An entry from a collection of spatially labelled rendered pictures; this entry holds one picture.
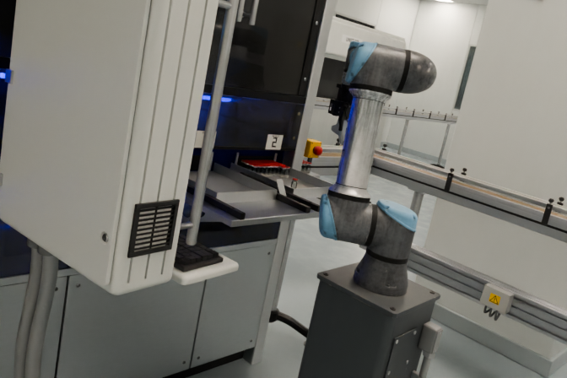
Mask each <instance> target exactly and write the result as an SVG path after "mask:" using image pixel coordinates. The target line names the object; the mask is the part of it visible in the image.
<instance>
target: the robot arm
mask: <svg viewBox="0 0 567 378"><path fill-rule="evenodd" d="M436 75H437V70H436V66H435V64H434V63H433V62H432V61H431V60H430V59H429V58H428V57H426V56H425V55H423V54H421V53H419V52H416V51H411V50H406V49H402V48H397V47H394V46H386V45H382V44H378V43H377V42H376V43H372V42H367V41H363V42H358V41H351V42H350V44H349V48H348V54H347V58H346V62H345V66H344V70H343V77H342V84H337V87H338V88H339V90H338V93H337V98H336V99H333V100H332V99H331V101H330V105H329V109H328V113H330V114H332V115H333V116H339V118H338V120H337V124H336V125H332V128H331V129H332V131H333V132H335V133H336V134H337V135H338V139H339V142H340V143H341V144H343V150H342V154H341V159H340V163H339V167H338V172H337V179H336V183H335V184H334V185H333V186H331V187H329V189H328V194H322V195H321V202H320V212H319V230H320V233H321V235H322V236H323V237H326V238H329V239H333V240H340V241H345V242H349V243H354V244H358V245H362V246H367V248H366V252H365V254H364V256H363V257H362V259H361V261H360V262H359V264H358V266H357V267H356V268H355V270H354V276H353V279H354V282H355V283H356V284H357V285H359V286H360V287H362V288H364V289H367V290H369V291H370V292H373V293H376V294H381V295H385V296H402V295H405V294H406V293H407V289H408V270H407V263H408V257H409V253H410V250H411V246H412V243H413V237H414V234H415V232H416V226H417V222H418V217H417V214H416V213H415V212H414V211H412V210H411V209H409V208H407V207H405V206H403V205H401V204H399V203H396V202H392V201H389V200H384V199H380V200H378V202H377V203H376V204H372V203H370V194H369V193H368V192H367V190H366V189H367V185H368V180H369V176H370V169H371V165H372V160H373V156H374V152H375V145H376V140H377V136H378V132H379V127H380V124H381V116H382V112H383V107H384V104H385V102H387V101H388V100H389V99H390V98H391V97H392V92H397V93H402V94H416V93H420V92H423V91H425V90H426V89H429V88H430V87H431V86H432V85H433V83H434V82H435V80H436ZM331 103H332V108H331V110H330V107H331Z"/></svg>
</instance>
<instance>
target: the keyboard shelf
mask: <svg viewBox="0 0 567 378"><path fill-rule="evenodd" d="M219 256H220V257H222V258H223V259H224V260H223V261H222V262H220V263H216V264H213V265H209V266H206V267H200V268H197V269H193V270H190V271H186V272H182V271H181V270H179V269H177V268H175V267H173V273H172V277H171V279H173V280H174V281H176V282H177V283H179V284H182V285H188V284H194V283H196V282H200V281H203V280H206V279H209V278H214V277H217V276H220V275H223V274H226V273H232V272H234V271H237V270H238V266H239V265H238V263H237V262H235V261H233V260H231V259H229V258H228V257H226V256H223V255H221V254H219Z"/></svg>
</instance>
